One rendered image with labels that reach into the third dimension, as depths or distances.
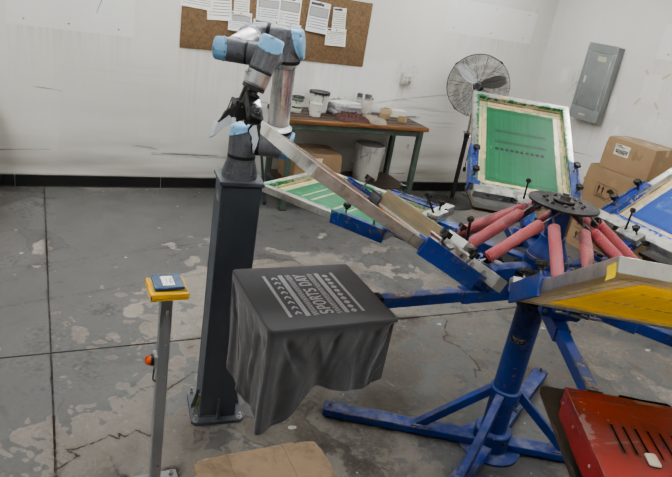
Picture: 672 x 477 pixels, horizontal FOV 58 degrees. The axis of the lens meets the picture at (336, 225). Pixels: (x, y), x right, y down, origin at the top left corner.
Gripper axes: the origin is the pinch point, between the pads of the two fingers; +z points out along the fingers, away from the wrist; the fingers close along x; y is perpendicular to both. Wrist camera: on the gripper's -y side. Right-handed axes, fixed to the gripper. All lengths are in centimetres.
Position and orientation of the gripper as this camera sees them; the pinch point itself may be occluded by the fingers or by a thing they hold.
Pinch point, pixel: (231, 146)
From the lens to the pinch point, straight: 191.7
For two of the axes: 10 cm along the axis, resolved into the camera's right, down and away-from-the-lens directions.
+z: -4.2, 8.8, 2.1
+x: -8.1, -2.6, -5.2
